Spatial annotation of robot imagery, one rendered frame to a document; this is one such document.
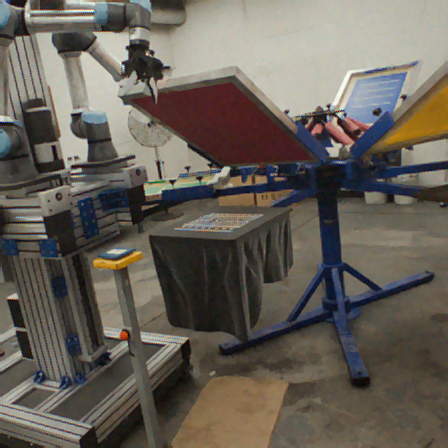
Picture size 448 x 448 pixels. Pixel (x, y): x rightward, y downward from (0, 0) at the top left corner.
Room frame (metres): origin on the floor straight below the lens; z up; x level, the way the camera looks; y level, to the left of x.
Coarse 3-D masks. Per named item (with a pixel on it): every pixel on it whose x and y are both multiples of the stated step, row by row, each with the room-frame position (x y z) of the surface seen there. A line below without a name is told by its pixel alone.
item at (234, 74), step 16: (160, 80) 1.91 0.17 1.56; (176, 80) 1.86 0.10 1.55; (192, 80) 1.80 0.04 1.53; (208, 80) 1.76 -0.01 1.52; (224, 80) 1.74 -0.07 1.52; (240, 80) 1.72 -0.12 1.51; (128, 96) 2.01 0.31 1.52; (144, 96) 1.98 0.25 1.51; (256, 96) 1.79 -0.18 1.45; (144, 112) 2.13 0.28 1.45; (272, 112) 1.88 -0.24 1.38; (288, 128) 1.98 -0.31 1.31; (192, 144) 2.36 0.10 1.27; (304, 160) 2.25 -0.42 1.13
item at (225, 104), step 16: (192, 96) 1.90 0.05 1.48; (208, 96) 1.87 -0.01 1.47; (224, 96) 1.84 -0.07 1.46; (240, 96) 1.82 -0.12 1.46; (208, 112) 2.00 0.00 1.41; (224, 112) 1.97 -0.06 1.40; (240, 112) 1.94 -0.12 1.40; (256, 112) 1.91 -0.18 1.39; (224, 128) 2.11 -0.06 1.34; (240, 128) 2.07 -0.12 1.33; (256, 128) 2.04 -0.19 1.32; (272, 128) 2.01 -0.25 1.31; (256, 144) 2.20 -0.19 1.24; (272, 144) 2.16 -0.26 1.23; (288, 144) 2.12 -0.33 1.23; (272, 160) 2.34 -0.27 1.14; (288, 160) 2.29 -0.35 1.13
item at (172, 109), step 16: (160, 96) 1.95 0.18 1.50; (176, 96) 1.93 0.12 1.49; (160, 112) 2.09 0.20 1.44; (176, 112) 2.06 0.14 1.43; (192, 112) 2.03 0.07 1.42; (176, 128) 2.22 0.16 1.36; (192, 128) 2.18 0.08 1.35; (208, 128) 2.14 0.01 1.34; (208, 144) 2.31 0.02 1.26; (224, 144) 2.27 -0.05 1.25; (240, 144) 2.23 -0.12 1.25; (224, 160) 2.47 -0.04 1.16; (240, 160) 2.43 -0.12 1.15; (256, 160) 2.38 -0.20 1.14
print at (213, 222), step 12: (204, 216) 2.15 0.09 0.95; (216, 216) 2.12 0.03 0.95; (228, 216) 2.08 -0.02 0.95; (240, 216) 2.05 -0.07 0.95; (252, 216) 2.02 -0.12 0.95; (180, 228) 1.99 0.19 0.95; (192, 228) 1.96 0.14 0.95; (204, 228) 1.93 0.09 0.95; (216, 228) 1.90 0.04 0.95; (228, 228) 1.87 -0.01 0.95
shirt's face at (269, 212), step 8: (216, 208) 2.29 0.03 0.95; (224, 208) 2.27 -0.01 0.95; (232, 208) 2.24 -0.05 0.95; (240, 208) 2.21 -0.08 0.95; (248, 208) 2.19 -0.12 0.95; (256, 208) 2.17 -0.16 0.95; (264, 208) 2.14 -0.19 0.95; (272, 208) 2.12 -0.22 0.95; (280, 208) 2.10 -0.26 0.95; (288, 208) 2.07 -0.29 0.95; (192, 216) 2.19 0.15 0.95; (200, 216) 2.17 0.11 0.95; (264, 216) 1.99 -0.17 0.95; (272, 216) 1.97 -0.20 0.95; (176, 224) 2.07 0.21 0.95; (184, 224) 2.06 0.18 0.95; (248, 224) 1.89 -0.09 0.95; (256, 224) 1.87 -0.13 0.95; (160, 232) 1.97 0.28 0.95; (168, 232) 1.95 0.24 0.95; (176, 232) 1.93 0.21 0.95; (184, 232) 1.91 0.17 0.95; (192, 232) 1.89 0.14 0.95; (200, 232) 1.87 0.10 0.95; (208, 232) 1.86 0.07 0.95; (216, 232) 1.84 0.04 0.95; (224, 232) 1.82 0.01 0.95; (232, 232) 1.80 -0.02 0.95; (240, 232) 1.79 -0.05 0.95
